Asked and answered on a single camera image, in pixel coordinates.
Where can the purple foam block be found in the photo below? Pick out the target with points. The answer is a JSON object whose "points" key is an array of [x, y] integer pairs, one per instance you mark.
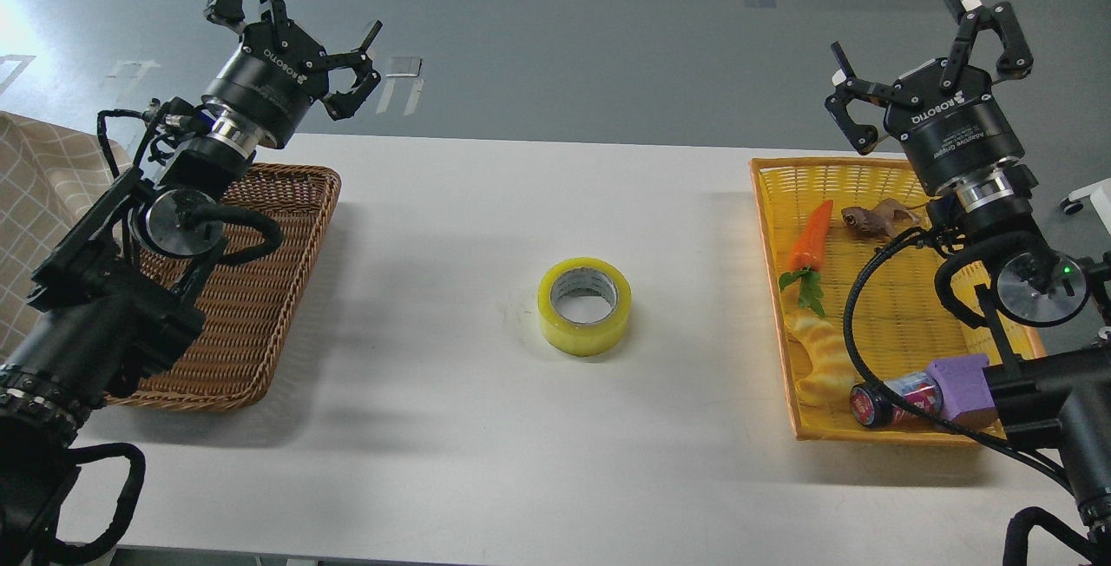
{"points": [[966, 400]]}

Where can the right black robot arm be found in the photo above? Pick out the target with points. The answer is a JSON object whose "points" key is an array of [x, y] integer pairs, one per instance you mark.
{"points": [[996, 263]]}

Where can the brown wicker basket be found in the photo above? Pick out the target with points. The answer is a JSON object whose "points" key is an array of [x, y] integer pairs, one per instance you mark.
{"points": [[250, 308]]}

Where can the yellow toy croissant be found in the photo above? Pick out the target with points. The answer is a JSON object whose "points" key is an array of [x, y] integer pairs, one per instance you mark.
{"points": [[832, 373]]}

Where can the beige checkered cloth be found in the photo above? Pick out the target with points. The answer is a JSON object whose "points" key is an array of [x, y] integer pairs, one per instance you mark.
{"points": [[50, 176]]}

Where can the brown ginger root toy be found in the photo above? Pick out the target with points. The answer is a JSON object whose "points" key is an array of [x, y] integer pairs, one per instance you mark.
{"points": [[885, 221]]}

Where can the yellow tape roll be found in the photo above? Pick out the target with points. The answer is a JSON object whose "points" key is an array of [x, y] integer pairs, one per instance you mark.
{"points": [[584, 306]]}

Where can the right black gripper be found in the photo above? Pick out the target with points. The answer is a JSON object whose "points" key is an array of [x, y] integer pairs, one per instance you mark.
{"points": [[950, 128]]}

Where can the orange toy carrot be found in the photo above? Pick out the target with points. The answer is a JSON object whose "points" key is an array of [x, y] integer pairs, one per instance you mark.
{"points": [[806, 261]]}

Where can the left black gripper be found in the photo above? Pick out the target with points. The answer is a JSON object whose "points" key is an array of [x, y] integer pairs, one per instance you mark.
{"points": [[260, 84]]}

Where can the white caster foot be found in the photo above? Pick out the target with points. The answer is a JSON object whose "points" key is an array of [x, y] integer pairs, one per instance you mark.
{"points": [[1096, 196]]}

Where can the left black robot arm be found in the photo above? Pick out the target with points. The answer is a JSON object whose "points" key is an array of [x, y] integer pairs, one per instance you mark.
{"points": [[118, 295]]}

